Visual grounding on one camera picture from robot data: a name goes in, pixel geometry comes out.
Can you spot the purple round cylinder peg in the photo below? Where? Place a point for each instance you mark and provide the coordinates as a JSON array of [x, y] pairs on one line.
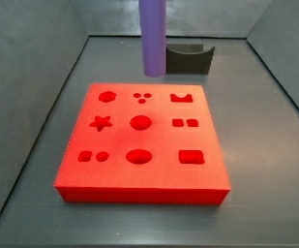
[[152, 25]]

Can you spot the red shape-sorting block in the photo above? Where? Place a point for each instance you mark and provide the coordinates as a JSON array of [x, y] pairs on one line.
[[143, 147]]

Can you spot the dark grey curved cradle block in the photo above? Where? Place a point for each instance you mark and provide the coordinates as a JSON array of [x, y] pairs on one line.
[[188, 59]]

